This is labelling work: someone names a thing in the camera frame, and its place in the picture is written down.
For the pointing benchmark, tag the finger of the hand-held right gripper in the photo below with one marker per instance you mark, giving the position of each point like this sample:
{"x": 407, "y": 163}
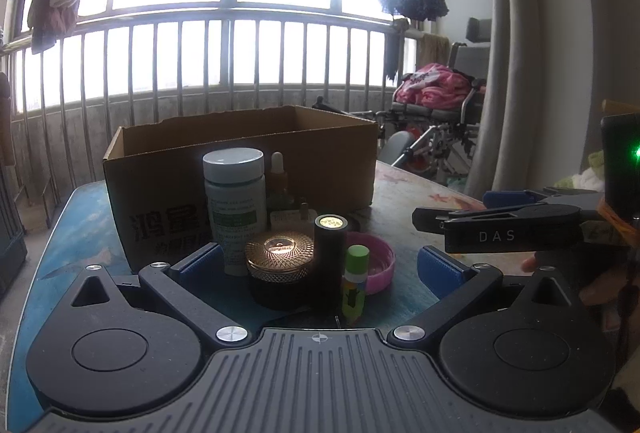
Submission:
{"x": 500, "y": 235}
{"x": 510, "y": 199}

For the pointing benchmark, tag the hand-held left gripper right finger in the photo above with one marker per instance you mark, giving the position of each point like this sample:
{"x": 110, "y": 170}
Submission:
{"x": 442, "y": 270}

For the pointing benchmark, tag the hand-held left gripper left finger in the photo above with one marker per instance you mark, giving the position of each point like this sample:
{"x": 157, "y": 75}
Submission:
{"x": 200, "y": 265}

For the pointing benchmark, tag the pink plastic lid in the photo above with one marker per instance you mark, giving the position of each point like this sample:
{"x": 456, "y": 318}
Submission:
{"x": 382, "y": 263}

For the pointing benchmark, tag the black jar with gold lid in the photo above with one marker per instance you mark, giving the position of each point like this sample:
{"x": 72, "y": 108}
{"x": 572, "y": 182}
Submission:
{"x": 277, "y": 263}

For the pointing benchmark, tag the white pill bottle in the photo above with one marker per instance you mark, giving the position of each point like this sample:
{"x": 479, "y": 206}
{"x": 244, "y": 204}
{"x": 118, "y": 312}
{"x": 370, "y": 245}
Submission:
{"x": 234, "y": 193}

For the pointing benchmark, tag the green glue stick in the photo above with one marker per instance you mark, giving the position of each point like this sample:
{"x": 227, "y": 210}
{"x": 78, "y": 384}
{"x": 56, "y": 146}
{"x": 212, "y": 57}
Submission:
{"x": 355, "y": 283}

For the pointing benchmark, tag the white charger plug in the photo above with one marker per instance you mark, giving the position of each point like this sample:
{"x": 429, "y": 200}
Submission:
{"x": 290, "y": 220}

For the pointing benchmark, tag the black cylinder with gold top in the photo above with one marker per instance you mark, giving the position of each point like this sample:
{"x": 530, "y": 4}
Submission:
{"x": 330, "y": 263}

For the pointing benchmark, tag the green dropper bottle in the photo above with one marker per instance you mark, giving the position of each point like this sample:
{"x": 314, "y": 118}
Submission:
{"x": 278, "y": 183}

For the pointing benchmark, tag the brown cardboard box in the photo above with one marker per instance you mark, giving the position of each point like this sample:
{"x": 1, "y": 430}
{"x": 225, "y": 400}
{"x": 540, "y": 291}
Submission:
{"x": 325, "y": 163}

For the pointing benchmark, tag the person's right hand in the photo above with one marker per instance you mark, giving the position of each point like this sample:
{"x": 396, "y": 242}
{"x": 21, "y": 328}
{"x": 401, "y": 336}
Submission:
{"x": 602, "y": 285}

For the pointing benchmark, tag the yellow green cloth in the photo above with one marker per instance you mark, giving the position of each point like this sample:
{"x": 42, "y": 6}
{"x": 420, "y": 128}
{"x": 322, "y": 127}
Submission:
{"x": 590, "y": 173}

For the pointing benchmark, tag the pink blanket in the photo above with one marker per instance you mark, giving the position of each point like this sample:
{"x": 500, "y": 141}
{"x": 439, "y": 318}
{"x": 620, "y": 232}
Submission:
{"x": 435, "y": 85}

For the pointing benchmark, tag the grey curtain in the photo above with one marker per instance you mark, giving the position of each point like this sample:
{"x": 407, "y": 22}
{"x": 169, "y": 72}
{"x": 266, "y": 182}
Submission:
{"x": 530, "y": 38}

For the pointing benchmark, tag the brown hanging towel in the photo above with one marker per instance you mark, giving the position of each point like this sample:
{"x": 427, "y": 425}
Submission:
{"x": 434, "y": 47}

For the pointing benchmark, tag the metal balcony railing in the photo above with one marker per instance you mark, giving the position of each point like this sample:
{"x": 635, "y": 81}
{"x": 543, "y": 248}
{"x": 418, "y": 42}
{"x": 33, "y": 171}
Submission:
{"x": 200, "y": 58}

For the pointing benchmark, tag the dark pleated garment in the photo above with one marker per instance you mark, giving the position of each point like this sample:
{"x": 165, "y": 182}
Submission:
{"x": 412, "y": 0}

